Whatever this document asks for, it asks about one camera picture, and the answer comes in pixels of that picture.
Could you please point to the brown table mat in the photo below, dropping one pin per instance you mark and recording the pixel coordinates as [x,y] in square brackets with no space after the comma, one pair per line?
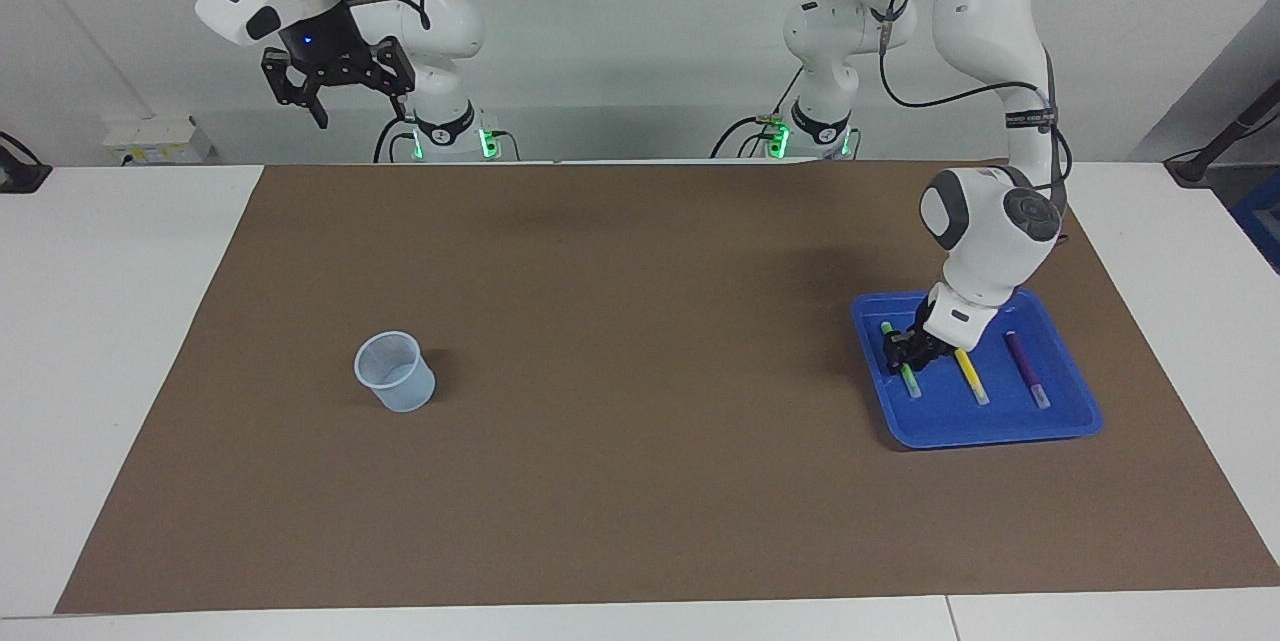
[640,481]

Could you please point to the purple marker pen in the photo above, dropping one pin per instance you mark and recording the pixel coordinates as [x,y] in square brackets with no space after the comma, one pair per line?
[1025,366]

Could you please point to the blue storage box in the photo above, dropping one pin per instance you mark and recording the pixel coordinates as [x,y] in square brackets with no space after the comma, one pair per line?
[1265,221]

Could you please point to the white power strip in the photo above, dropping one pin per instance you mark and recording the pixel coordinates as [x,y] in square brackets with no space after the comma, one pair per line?
[150,141]

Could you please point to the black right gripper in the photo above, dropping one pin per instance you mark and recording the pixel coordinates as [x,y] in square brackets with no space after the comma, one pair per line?
[325,46]

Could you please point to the green marker pen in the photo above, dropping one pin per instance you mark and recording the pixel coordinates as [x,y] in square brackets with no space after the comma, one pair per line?
[911,383]

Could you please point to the blue plastic tray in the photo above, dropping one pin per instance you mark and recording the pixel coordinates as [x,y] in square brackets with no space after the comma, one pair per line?
[960,421]

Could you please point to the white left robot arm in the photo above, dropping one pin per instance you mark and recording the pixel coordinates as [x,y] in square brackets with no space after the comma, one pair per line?
[985,261]

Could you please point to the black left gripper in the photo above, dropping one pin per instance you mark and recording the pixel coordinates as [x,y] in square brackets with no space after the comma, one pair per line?
[925,336]

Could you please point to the translucent plastic cup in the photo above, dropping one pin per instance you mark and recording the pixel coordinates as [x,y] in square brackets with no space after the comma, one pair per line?
[400,396]

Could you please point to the black stand pole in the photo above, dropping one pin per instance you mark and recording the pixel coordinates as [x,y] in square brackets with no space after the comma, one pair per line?
[1235,126]

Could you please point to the black clamp base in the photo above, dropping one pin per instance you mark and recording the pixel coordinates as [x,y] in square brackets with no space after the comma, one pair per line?
[20,176]

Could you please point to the yellow marker pen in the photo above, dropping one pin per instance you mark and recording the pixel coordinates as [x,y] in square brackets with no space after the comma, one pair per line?
[972,376]

